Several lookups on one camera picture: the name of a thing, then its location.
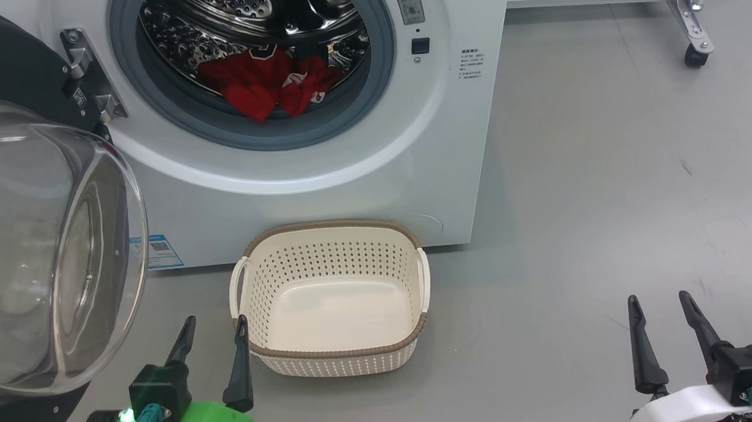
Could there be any cream perforated laundry basket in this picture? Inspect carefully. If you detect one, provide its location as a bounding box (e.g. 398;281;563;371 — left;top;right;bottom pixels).
224;214;436;384

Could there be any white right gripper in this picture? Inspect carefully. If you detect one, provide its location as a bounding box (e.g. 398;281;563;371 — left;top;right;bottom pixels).
622;287;752;422

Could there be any black caster wheel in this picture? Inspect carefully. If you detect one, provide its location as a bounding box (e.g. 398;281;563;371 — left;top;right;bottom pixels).
684;42;710;68

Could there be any round glass washing machine door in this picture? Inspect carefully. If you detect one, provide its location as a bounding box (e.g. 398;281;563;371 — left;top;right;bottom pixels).
0;0;161;422

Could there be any blue energy label sticker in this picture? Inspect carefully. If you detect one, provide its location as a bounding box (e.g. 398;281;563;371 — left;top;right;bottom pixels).
128;232;184;271

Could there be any black text instruction sticker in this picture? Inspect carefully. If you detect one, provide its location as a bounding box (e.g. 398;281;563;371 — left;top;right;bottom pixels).
456;48;487;81

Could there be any red and white garment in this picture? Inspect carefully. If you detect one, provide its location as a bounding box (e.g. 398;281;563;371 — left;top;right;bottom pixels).
197;42;347;127

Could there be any metal door hinge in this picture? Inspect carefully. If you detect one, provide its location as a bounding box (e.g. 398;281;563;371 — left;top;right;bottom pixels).
59;25;128;126

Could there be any white washing machine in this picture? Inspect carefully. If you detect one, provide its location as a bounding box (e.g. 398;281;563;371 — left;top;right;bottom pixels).
0;0;528;280

